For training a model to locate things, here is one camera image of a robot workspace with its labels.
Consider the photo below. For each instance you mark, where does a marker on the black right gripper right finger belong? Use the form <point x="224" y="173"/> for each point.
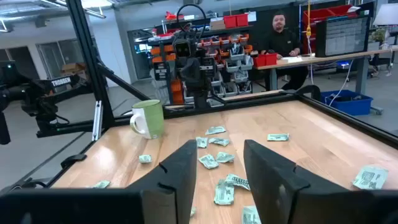
<point x="273" y="186"/>

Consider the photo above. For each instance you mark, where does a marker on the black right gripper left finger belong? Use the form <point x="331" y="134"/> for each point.
<point x="174" y="186"/>

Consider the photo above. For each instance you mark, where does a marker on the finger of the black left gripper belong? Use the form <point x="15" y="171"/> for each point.
<point x="196" y="71"/>
<point x="185" y="74"/>

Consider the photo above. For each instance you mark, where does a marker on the green-white sweetener packet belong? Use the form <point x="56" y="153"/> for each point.
<point x="370" y="177"/>
<point x="237" y="181"/>
<point x="278" y="137"/>
<point x="219" y="142"/>
<point x="101" y="184"/>
<point x="224" y="193"/>
<point x="192" y="211"/>
<point x="215" y="130"/>
<point x="145" y="158"/>
<point x="250" y="215"/>
<point x="208" y="161"/>
<point x="224" y="157"/>
<point x="201" y="142"/>

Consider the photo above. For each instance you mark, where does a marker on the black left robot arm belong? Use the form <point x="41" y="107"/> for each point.
<point x="203" y="93"/>

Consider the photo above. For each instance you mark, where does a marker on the parts shelf rack with bins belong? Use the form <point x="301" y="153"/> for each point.
<point x="230" y="53"/>

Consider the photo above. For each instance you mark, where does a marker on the large red storage bins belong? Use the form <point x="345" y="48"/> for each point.
<point x="326" y="12"/>

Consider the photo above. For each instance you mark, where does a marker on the small red storage bin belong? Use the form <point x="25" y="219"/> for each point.
<point x="259" y="60"/>
<point x="242" y="20"/>
<point x="271" y="59"/>
<point x="230" y="21"/>

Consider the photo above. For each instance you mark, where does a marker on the green white ceramic mug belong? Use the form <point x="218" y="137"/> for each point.
<point x="149" y="119"/>

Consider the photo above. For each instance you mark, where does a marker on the person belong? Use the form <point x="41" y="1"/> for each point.
<point x="284" y="43"/>

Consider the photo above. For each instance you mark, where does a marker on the blue plastic bin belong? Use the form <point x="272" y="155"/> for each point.
<point x="348" y="104"/>

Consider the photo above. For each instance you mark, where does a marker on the brown cardboard box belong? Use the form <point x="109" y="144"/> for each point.
<point x="73" y="68"/>

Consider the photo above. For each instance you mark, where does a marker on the wooden top desk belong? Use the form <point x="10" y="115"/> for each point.
<point x="326" y="57"/>

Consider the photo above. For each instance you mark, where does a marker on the black computer monitor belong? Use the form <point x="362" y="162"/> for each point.
<point x="342" y="35"/>

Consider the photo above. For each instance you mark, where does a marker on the black Trossen-labelled machine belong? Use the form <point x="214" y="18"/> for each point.
<point x="40" y="96"/>

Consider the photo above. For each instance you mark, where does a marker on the green potted plant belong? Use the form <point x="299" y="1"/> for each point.
<point x="377" y="35"/>

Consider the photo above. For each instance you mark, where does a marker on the white lamp shade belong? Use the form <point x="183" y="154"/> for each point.
<point x="387" y="14"/>

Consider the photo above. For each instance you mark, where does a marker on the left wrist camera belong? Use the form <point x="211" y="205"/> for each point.
<point x="183" y="48"/>

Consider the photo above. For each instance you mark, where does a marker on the silver aluminium bracket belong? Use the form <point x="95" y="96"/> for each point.
<point x="97" y="121"/>

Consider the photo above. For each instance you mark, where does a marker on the black frame clip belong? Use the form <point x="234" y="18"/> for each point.
<point x="32" y="183"/>
<point x="73" y="160"/>

